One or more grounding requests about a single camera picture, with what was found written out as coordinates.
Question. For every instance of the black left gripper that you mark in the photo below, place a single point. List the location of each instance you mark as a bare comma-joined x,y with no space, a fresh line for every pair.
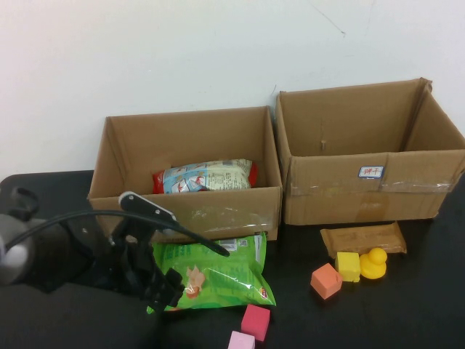
127,261

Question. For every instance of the green potato chips bag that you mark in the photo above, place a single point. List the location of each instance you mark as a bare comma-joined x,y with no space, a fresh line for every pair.
225,283

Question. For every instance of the brown snack packet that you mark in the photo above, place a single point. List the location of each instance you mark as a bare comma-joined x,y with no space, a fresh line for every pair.
359,238

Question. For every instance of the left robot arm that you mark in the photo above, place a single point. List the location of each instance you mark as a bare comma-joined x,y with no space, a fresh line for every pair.
14,236

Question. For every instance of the red and white snack bag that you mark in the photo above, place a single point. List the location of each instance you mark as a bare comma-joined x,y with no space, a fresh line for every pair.
207,178

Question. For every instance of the light pink foam cube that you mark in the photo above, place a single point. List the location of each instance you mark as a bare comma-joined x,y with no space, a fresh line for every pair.
240,341

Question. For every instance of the magenta foam cube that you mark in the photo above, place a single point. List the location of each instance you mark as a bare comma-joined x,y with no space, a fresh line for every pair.
256,321

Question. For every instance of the cardboard box with F2 print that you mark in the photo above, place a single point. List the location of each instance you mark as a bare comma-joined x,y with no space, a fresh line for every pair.
225,207

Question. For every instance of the orange foam cube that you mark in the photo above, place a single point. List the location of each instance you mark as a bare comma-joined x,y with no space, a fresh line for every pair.
325,281

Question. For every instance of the yellow foam cube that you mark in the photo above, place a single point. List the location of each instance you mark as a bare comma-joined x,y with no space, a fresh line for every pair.
347,265

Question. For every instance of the cardboard box with white label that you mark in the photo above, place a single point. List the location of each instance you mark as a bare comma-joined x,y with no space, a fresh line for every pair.
327,203

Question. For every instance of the yellow rubber duck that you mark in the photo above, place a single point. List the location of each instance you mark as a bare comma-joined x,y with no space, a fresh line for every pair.
374,267

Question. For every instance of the white blue label sticker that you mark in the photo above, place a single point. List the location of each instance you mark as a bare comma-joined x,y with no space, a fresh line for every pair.
370,172

